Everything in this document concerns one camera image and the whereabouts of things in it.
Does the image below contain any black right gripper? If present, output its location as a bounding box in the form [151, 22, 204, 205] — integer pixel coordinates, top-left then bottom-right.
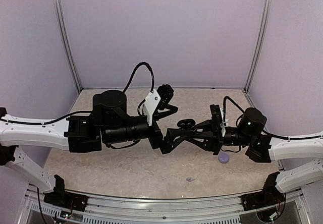
[186, 119, 253, 155]

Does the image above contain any black charging case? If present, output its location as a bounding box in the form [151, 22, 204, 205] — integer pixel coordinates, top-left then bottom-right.
[177, 119, 196, 131]

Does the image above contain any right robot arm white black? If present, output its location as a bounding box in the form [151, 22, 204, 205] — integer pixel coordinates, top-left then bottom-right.
[186, 107, 322, 206]

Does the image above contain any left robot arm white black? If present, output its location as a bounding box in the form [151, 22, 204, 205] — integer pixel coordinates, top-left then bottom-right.
[1, 85, 178, 206]

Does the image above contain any purple charging case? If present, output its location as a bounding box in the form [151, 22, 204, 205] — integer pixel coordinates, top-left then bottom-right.
[218, 152, 230, 163]

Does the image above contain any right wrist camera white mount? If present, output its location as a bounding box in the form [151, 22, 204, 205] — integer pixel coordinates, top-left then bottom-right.
[210, 104, 226, 137]

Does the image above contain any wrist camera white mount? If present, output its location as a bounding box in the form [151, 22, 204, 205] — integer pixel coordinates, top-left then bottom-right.
[143, 84, 174, 126]
[210, 104, 226, 137]

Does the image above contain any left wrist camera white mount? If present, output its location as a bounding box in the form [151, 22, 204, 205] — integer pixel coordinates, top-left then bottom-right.
[143, 84, 174, 126]

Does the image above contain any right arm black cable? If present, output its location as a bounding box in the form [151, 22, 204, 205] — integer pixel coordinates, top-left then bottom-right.
[223, 96, 323, 140]

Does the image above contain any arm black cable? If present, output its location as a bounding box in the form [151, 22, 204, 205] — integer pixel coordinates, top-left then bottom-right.
[223, 96, 323, 140]
[0, 62, 155, 126]

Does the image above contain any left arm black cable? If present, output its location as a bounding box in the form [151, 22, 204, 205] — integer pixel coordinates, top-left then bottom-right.
[0, 62, 155, 126]

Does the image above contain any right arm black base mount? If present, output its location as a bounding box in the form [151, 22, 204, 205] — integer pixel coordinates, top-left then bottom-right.
[241, 172, 286, 211]

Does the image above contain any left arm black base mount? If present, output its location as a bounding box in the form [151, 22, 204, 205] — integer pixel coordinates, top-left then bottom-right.
[44, 175, 88, 212]

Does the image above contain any aluminium front rail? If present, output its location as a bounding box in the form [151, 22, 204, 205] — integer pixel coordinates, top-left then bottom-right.
[14, 185, 313, 223]

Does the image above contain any right aluminium corner post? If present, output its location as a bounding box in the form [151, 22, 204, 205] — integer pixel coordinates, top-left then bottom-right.
[243, 0, 272, 94]

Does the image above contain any aluminium corner post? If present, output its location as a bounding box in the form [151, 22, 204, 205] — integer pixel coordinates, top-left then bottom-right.
[49, 0, 83, 93]
[243, 0, 272, 94]

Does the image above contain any left aluminium corner post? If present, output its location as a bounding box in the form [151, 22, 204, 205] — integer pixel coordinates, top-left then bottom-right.
[49, 0, 83, 93]

